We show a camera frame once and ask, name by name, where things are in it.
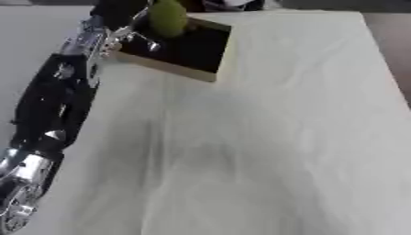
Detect tan cardboard box black inside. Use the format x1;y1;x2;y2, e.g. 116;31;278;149
112;16;235;84

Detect green toy fruit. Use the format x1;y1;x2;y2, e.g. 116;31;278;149
148;0;192;39

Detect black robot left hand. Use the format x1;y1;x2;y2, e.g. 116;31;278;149
88;0;162;52

